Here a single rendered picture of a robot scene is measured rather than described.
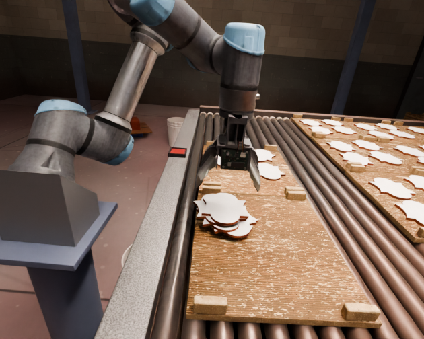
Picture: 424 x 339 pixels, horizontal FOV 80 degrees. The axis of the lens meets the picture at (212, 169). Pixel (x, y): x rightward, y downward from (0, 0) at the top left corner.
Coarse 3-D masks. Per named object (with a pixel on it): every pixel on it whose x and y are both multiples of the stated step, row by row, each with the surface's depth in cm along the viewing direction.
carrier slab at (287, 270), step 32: (256, 224) 68; (288, 224) 69; (320, 224) 70; (192, 256) 56; (224, 256) 57; (256, 256) 58; (288, 256) 58; (320, 256) 59; (192, 288) 49; (224, 288) 50; (256, 288) 50; (288, 288) 50; (320, 288) 51; (352, 288) 52; (224, 320) 45; (256, 320) 45; (288, 320) 45; (320, 320) 45
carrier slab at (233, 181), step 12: (276, 156) 112; (288, 168) 102; (204, 180) 88; (216, 180) 88; (228, 180) 89; (240, 180) 90; (252, 180) 90; (264, 180) 91; (288, 180) 92; (228, 192) 82; (240, 192) 82; (252, 192) 83; (264, 192) 83; (276, 192) 84
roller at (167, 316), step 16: (192, 160) 106; (192, 176) 93; (192, 192) 84; (192, 208) 78; (176, 224) 70; (176, 240) 63; (176, 256) 58; (176, 272) 54; (176, 288) 51; (160, 304) 48; (176, 304) 48; (160, 320) 45; (176, 320) 46; (160, 336) 42
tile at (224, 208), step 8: (208, 200) 68; (216, 200) 68; (224, 200) 68; (232, 200) 68; (240, 200) 69; (208, 208) 64; (216, 208) 65; (224, 208) 65; (232, 208) 65; (240, 208) 65; (216, 216) 62; (224, 216) 62; (232, 216) 62; (240, 216) 63; (248, 216) 63; (224, 224) 60; (232, 224) 60
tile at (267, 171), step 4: (260, 164) 101; (264, 164) 101; (268, 164) 102; (260, 168) 98; (264, 168) 98; (268, 168) 98; (272, 168) 98; (276, 168) 99; (260, 172) 95; (264, 172) 95; (268, 172) 95; (272, 172) 95; (276, 172) 96; (280, 172) 96; (260, 176) 93; (264, 176) 92; (268, 176) 92; (272, 176) 92; (276, 176) 92; (280, 176) 93; (272, 180) 91; (276, 180) 91
